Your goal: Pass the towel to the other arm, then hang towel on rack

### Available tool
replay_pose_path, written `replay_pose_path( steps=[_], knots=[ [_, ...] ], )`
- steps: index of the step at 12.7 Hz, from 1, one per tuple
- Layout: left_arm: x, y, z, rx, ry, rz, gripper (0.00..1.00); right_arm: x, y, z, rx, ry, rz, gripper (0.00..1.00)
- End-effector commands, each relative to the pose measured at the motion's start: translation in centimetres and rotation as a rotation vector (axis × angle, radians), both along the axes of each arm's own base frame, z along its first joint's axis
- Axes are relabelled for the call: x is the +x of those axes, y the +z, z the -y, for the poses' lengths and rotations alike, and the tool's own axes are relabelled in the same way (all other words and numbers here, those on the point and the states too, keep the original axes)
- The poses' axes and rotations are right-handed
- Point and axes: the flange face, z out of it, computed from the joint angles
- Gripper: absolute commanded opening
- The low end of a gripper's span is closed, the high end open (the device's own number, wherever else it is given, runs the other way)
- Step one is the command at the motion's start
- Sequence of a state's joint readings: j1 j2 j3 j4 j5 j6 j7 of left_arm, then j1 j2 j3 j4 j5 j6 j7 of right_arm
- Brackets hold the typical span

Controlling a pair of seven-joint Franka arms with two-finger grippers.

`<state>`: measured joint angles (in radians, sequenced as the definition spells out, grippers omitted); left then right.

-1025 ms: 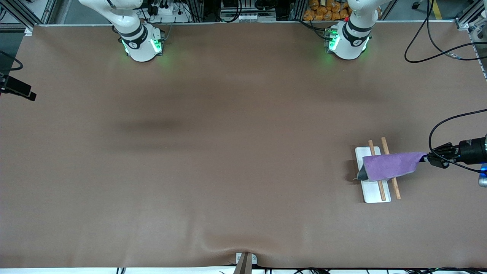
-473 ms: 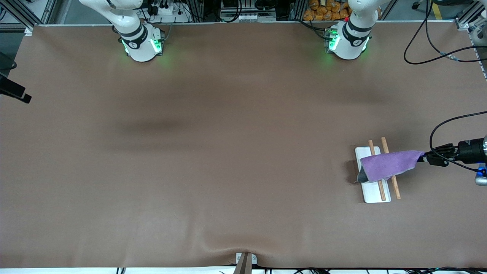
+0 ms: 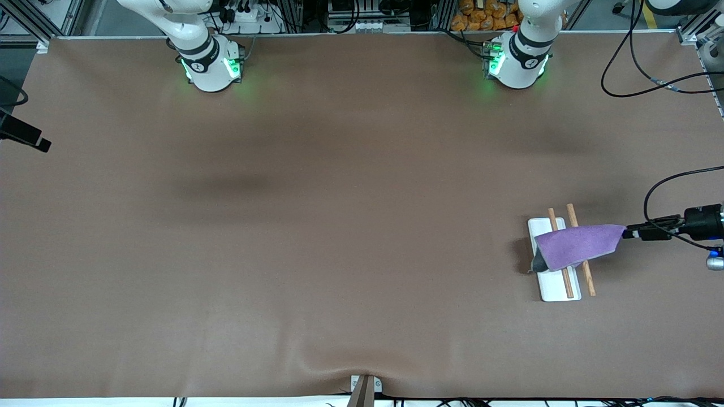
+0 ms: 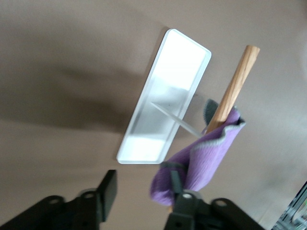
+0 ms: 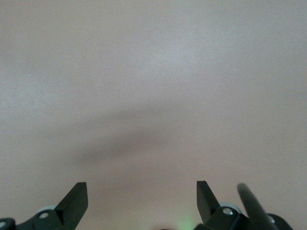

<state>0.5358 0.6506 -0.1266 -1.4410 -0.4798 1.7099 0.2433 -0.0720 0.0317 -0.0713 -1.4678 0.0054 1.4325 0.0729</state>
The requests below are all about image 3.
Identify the white towel rack base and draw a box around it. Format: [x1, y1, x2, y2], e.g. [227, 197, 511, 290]
[528, 217, 582, 302]

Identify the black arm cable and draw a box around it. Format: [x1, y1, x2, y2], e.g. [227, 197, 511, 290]
[601, 0, 724, 250]
[0, 75, 29, 108]

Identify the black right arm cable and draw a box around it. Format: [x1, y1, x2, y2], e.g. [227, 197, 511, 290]
[0, 75, 29, 108]

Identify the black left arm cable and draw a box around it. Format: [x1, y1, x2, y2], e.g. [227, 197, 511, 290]
[601, 0, 724, 250]

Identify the metal table edge bracket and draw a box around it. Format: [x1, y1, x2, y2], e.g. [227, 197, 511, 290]
[350, 374, 383, 407]

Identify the white electronic device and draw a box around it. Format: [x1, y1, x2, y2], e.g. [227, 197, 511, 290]
[328, 16, 412, 33]

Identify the orange packets pile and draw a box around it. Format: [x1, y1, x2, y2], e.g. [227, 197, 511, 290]
[451, 0, 521, 32]

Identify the brown table cover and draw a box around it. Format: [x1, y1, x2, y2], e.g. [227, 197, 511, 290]
[0, 32, 724, 400]

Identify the aluminium frame profile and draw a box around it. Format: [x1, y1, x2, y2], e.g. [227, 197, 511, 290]
[679, 0, 724, 47]
[0, 0, 85, 49]

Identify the white power strip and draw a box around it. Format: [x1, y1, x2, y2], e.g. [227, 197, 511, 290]
[218, 0, 283, 34]

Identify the purple and grey towel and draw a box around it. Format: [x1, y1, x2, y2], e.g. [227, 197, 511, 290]
[531, 224, 627, 274]

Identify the wooden rack rod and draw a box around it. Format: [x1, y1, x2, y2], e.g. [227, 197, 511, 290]
[567, 203, 597, 297]
[548, 208, 575, 299]

